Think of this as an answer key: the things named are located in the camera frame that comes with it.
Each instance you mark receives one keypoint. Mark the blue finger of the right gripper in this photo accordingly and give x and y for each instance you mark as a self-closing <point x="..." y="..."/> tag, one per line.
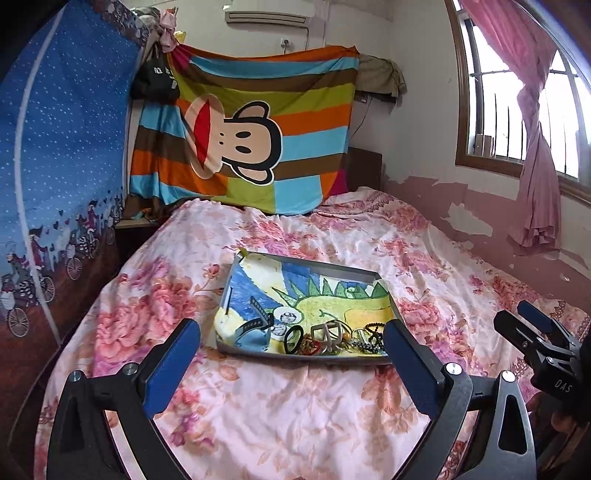
<point x="551" y="328"/>

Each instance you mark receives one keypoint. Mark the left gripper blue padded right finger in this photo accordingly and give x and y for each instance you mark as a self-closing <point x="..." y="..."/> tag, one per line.
<point x="418" y="367"/>

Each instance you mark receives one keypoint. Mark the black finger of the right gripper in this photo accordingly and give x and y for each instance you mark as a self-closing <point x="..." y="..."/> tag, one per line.
<point x="522" y="337"/>

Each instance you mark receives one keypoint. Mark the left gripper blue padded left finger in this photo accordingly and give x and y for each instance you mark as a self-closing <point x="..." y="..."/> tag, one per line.
<point x="163" y="368"/>

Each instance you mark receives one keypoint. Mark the blue silicone watch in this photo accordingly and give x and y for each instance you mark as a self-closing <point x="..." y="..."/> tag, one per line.
<point x="255" y="332"/>

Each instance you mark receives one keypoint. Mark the brown hair tie yellow bead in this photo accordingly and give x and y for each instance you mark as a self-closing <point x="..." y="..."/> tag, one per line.
<point x="293" y="339"/>

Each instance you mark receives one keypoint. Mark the person's right hand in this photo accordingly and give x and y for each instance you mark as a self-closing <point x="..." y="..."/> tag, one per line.
<point x="565" y="423"/>

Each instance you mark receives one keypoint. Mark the pink floral bed sheet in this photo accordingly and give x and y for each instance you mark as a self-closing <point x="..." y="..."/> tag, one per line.
<point x="238" y="417"/>

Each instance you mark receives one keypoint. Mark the grey tray with dinosaur towel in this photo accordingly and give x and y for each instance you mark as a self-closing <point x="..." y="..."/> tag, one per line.
<point x="343" y="310"/>

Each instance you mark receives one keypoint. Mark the wooden framed window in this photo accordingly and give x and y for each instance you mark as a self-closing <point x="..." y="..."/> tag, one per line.
<point x="499" y="117"/>

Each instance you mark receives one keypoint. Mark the dark wooden headboard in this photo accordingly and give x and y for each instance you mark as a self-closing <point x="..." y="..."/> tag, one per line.
<point x="364" y="168"/>

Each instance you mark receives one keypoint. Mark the striped monkey cartoon blanket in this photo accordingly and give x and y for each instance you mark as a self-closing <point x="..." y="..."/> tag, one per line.
<point x="270" y="132"/>

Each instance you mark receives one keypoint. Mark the blue bicycle print curtain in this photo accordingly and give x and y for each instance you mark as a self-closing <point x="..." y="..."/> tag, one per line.
<point x="64" y="113"/>

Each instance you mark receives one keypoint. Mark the black hanging bag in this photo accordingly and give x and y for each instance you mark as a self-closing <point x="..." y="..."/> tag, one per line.
<point x="154" y="80"/>

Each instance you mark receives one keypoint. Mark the pink window curtain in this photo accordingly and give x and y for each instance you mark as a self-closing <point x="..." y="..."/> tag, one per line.
<point x="528" y="50"/>

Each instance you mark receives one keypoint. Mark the white air conditioner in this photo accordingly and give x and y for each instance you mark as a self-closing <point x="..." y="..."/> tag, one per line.
<point x="290" y="13"/>

